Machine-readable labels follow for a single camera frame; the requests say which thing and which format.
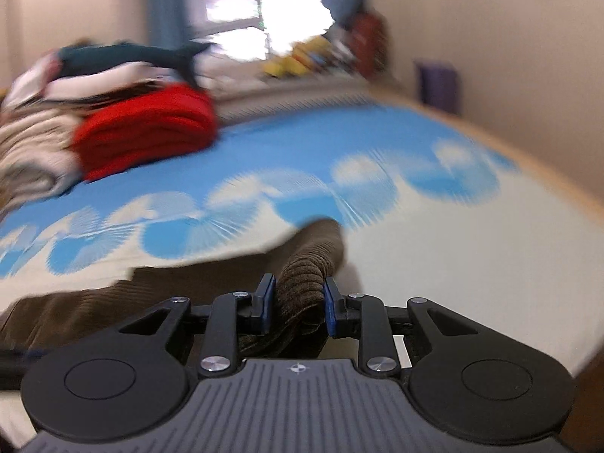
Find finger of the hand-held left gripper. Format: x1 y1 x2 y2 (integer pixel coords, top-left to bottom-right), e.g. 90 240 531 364
0 348 45 390

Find blue and white printed blanket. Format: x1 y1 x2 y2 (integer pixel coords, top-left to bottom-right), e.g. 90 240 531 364
0 98 593 449

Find grey window sill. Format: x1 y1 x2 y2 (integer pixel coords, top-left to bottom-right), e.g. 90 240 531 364
211 72 379 121

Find window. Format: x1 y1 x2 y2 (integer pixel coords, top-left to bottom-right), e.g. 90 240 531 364
183 0 337 63

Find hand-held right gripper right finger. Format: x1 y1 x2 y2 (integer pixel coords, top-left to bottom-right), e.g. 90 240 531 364
323 277 485 379

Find yellow plush bear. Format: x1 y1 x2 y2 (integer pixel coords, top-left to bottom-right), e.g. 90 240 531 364
262 39 332 79

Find red-brown plush toy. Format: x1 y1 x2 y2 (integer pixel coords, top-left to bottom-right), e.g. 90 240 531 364
351 11 393 77

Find brown corduroy pants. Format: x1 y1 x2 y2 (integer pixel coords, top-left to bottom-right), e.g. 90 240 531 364
0 218 348 360

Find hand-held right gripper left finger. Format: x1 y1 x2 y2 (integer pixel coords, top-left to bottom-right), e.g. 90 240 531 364
119 274 277 379

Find teal shark plush toy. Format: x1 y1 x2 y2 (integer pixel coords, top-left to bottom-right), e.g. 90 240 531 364
54 41 214 91

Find striped beige clothes pile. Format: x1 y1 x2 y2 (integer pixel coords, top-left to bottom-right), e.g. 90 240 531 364
0 51 171 211

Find purple box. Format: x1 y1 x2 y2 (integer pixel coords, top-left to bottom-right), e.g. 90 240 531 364
414 59 460 115

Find wooden bed frame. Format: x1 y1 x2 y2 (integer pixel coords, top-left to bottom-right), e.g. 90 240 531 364
368 84 604 230

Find red folded cloth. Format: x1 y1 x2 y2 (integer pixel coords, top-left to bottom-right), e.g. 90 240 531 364
71 82 220 183

